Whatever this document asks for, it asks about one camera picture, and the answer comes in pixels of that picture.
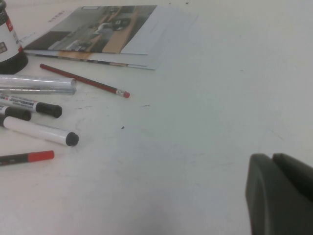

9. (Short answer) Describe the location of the short marker with black cap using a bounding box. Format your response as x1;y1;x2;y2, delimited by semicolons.
0;105;32;122

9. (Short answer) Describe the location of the plain white marker black end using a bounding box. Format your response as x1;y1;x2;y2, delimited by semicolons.
0;115;79;147

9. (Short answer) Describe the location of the dark marker with red cap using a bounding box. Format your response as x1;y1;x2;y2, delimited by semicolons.
0;150;55;167

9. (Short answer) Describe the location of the brochure with photo cover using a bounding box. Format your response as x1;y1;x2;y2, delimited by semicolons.
21;5;179;56

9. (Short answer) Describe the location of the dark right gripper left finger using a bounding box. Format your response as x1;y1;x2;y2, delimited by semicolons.
245;153;313;235

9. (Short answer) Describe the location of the printed marker with black cap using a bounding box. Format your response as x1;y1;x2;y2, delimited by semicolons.
0;94;63;118

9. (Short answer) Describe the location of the clear plastic pen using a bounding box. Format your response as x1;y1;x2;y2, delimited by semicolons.
0;87;77;96

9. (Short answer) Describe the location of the white paper brochure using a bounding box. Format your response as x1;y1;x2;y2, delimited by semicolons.
85;12;199;71
34;9;189;67

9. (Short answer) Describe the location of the black mesh pen holder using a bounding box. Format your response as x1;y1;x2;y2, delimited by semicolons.
0;1;29;75

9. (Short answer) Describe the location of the red pencil with eraser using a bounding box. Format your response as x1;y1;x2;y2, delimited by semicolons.
40;63;130;98

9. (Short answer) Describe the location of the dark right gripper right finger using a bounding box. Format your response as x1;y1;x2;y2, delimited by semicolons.
272;153;313;211

